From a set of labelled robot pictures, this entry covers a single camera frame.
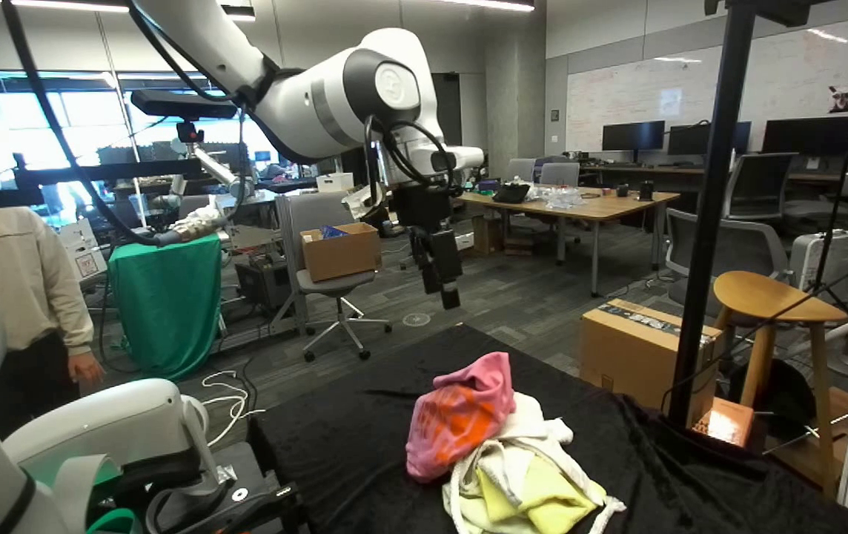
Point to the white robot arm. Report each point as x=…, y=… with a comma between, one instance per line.
x=375, y=86

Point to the wooden stool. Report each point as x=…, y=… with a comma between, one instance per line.
x=768, y=307

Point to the yellow microfiber cloth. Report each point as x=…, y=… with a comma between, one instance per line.
x=524, y=494

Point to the cardboard box on floor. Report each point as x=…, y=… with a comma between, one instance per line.
x=629, y=349

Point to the office chair with box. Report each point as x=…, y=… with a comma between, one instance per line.
x=331, y=254

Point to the black camera stand pole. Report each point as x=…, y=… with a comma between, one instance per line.
x=725, y=116

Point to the person in beige sweater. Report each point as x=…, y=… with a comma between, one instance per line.
x=46, y=322

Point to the pink printed cloth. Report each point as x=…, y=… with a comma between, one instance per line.
x=458, y=414

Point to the green draped table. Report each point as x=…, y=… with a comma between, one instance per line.
x=166, y=304

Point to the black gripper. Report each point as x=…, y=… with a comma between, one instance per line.
x=424, y=214

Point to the black velvet table cloth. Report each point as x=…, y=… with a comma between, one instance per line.
x=343, y=448

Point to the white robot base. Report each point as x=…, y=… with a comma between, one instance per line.
x=137, y=444

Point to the wooden office table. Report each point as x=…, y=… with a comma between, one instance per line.
x=592, y=205

